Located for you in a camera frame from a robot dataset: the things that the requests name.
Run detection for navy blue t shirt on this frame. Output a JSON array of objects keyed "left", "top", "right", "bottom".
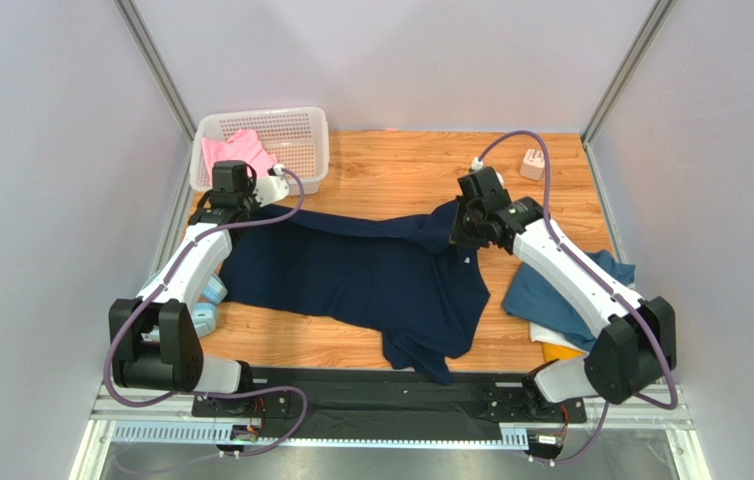
[{"left": 218, "top": 201, "right": 490, "bottom": 385}]

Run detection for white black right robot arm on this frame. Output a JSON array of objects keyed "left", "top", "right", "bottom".
[{"left": 450, "top": 166, "right": 678, "bottom": 416}]

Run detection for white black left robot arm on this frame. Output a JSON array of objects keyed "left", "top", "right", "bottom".
[{"left": 103, "top": 161, "right": 260, "bottom": 408}]

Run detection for pink t shirt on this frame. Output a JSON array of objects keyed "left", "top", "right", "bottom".
[{"left": 201, "top": 129, "right": 278, "bottom": 177}]

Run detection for small pink white box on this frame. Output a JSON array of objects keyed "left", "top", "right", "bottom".
[{"left": 519, "top": 149, "right": 546, "bottom": 181}]

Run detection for white perforated plastic basket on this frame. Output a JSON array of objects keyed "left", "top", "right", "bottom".
[{"left": 189, "top": 106, "right": 330, "bottom": 195}]

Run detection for teal blue t shirt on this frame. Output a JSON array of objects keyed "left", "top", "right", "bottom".
[{"left": 500, "top": 249, "right": 638, "bottom": 352}]

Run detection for light blue headphones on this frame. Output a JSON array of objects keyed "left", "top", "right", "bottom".
[{"left": 164, "top": 273, "right": 228, "bottom": 338}]

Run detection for white t shirt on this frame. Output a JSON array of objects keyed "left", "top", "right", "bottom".
[{"left": 529, "top": 323, "right": 585, "bottom": 352}]

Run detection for yellow t shirt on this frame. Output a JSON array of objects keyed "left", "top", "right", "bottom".
[{"left": 542, "top": 343, "right": 587, "bottom": 363}]

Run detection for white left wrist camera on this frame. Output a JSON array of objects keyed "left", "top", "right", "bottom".
[{"left": 254, "top": 163, "right": 291, "bottom": 207}]

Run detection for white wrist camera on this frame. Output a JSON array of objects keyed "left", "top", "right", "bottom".
[
  {"left": 254, "top": 163, "right": 291, "bottom": 207},
  {"left": 470, "top": 157, "right": 504, "bottom": 193}
]

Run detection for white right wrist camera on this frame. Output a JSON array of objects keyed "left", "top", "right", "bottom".
[{"left": 470, "top": 157, "right": 504, "bottom": 193}]

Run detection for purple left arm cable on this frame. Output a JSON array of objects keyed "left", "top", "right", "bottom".
[{"left": 102, "top": 168, "right": 309, "bottom": 458}]

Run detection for left corner aluminium post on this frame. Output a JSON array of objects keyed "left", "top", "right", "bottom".
[{"left": 114, "top": 0, "right": 197, "bottom": 141}]

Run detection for corner aluminium post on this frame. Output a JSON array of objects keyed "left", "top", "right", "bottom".
[
  {"left": 581, "top": 0, "right": 675, "bottom": 144},
  {"left": 114, "top": 0, "right": 197, "bottom": 141}
]

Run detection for aluminium front rail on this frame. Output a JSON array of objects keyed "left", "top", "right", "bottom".
[{"left": 72, "top": 368, "right": 710, "bottom": 479}]

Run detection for right corner aluminium post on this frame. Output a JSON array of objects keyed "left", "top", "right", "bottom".
[{"left": 581, "top": 0, "right": 675, "bottom": 144}]

